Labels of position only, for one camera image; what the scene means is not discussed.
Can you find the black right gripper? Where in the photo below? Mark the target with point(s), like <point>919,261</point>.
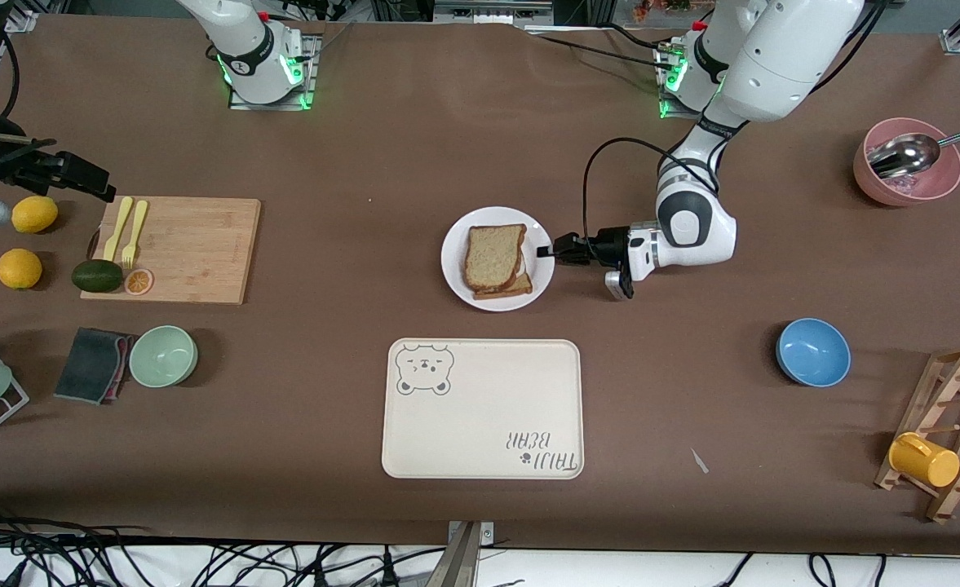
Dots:
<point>8,160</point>

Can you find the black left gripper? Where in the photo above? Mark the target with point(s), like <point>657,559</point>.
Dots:
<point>608,244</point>

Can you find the fried egg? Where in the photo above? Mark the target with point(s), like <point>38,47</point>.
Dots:
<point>521,262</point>

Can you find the plain brown bread slice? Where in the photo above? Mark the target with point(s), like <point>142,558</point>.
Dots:
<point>492,257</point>

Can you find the white round plate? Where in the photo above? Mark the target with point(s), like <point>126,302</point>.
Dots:
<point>455,261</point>

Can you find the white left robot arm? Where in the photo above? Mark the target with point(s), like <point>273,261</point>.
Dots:
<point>696,232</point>

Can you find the yellow plastic knife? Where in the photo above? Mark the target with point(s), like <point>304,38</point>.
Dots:
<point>120,220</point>

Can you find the yellow lemon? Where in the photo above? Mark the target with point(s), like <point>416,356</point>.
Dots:
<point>33,214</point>

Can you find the yellow plastic fork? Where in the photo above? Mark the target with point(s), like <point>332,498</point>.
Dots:
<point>135,228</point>

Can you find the dark green avocado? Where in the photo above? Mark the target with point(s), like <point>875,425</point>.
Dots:
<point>96,275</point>

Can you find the round yellow orange fruit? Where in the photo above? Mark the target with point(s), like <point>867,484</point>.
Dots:
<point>19,269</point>

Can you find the orange slice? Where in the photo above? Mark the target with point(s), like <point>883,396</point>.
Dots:
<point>139,282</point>

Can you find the wooden cutting board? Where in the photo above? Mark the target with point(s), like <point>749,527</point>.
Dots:
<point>186,253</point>

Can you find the dark grey folded cloth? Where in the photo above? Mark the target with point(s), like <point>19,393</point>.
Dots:
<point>88,365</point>

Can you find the pale green bowl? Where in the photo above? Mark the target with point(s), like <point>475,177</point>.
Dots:
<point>161,356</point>

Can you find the cream tray with bear print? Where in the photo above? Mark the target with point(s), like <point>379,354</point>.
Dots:
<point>480,424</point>

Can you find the small grey tape scrap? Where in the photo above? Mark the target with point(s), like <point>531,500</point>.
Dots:
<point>700,461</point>

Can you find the grey metal box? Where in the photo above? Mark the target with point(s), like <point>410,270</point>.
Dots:
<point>492,10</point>

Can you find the blue bowl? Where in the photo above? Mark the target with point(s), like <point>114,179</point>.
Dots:
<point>814,352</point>

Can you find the metal spoon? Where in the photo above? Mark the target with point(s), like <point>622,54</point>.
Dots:
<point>908,155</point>

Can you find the pink bowl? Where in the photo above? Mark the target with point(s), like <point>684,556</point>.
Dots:
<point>940,175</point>

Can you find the wooden mug rack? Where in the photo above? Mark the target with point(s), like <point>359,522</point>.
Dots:
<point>928,408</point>

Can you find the yellow mug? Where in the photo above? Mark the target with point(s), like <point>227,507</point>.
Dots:
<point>924,461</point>

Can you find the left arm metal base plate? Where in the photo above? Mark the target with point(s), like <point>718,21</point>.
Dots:
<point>675,116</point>

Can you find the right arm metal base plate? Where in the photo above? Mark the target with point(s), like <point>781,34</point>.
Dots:
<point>267,106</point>

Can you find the metal table bracket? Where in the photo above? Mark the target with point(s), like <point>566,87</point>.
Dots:
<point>463,562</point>

